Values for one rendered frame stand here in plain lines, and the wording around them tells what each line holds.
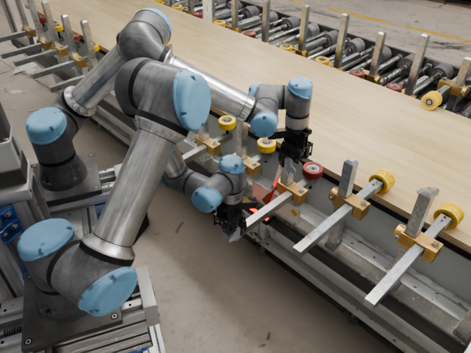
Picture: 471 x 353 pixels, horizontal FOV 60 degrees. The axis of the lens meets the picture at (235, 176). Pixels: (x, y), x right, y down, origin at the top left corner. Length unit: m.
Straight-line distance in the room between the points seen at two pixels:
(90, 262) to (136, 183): 0.18
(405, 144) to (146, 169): 1.31
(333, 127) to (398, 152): 0.31
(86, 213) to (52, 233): 0.52
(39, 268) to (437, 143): 1.60
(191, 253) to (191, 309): 0.38
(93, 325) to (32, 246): 0.25
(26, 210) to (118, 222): 0.37
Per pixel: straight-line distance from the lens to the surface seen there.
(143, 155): 0.85
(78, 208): 1.50
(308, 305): 2.32
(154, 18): 1.23
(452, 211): 1.51
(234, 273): 2.41
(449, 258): 1.67
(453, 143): 2.00
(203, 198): 1.14
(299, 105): 1.26
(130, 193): 0.85
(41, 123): 1.36
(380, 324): 2.14
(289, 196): 1.58
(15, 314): 1.24
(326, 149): 1.78
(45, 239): 0.96
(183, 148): 2.10
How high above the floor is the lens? 1.92
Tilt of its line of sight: 39 degrees down
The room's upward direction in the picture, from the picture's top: straight up
